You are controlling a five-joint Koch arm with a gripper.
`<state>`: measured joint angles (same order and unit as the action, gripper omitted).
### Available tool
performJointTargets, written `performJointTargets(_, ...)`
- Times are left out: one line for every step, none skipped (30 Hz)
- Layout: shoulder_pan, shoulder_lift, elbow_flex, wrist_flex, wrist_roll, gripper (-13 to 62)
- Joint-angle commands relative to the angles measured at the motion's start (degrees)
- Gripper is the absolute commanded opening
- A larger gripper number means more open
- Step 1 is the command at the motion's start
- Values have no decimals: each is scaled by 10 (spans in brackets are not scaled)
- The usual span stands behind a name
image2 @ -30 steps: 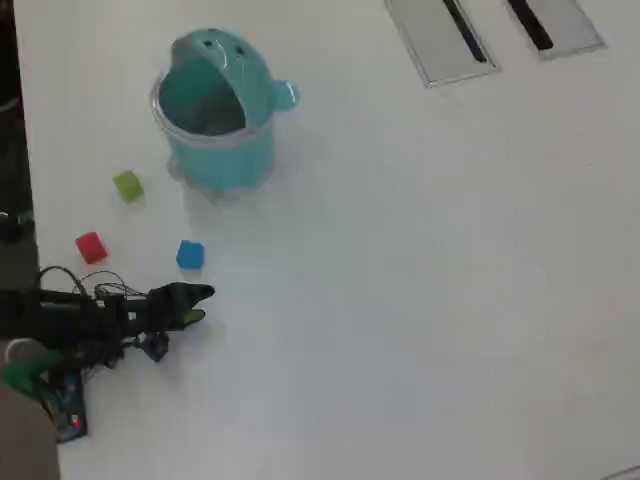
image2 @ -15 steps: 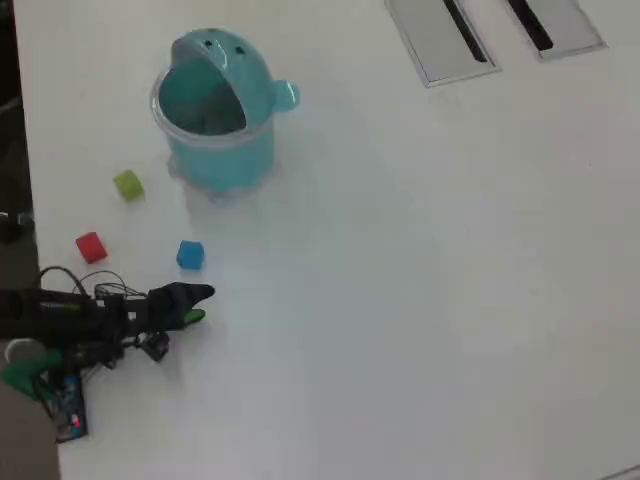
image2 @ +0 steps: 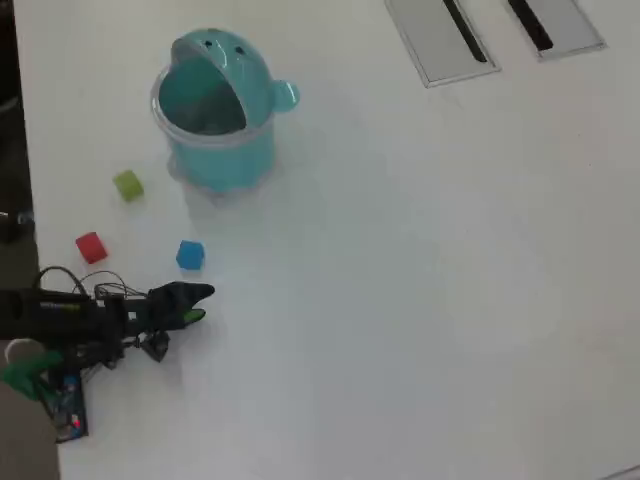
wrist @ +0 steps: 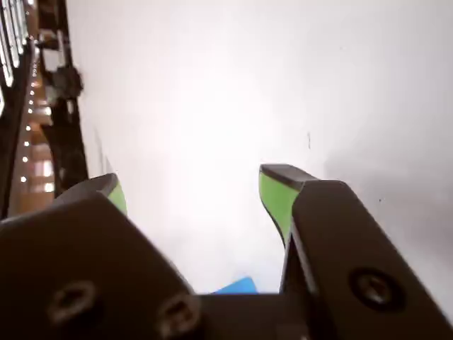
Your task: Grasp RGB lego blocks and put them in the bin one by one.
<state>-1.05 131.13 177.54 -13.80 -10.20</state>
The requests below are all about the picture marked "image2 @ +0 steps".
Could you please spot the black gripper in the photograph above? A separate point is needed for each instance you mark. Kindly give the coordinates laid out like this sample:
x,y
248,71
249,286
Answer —
x,y
150,312

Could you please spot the blue lego block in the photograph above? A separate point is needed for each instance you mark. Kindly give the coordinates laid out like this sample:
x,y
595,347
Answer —
x,y
190,256

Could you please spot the red lego block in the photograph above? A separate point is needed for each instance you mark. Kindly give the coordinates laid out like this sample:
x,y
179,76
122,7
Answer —
x,y
92,248

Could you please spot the green lego block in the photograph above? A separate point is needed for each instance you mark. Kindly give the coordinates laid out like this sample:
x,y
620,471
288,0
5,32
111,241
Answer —
x,y
129,186

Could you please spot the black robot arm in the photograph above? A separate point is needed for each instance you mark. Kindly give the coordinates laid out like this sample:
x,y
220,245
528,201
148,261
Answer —
x,y
60,315

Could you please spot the teal bin with domed lid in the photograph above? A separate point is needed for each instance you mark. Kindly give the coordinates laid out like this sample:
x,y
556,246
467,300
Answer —
x,y
225,155

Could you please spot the blue controller circuit board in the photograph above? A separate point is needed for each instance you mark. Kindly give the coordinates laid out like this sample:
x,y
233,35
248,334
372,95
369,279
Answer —
x,y
70,410

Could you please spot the green table clamp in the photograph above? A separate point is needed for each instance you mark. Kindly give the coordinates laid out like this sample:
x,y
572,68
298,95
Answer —
x,y
20,372

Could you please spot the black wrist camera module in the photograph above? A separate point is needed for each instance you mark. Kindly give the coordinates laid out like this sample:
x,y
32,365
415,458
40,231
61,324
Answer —
x,y
156,346

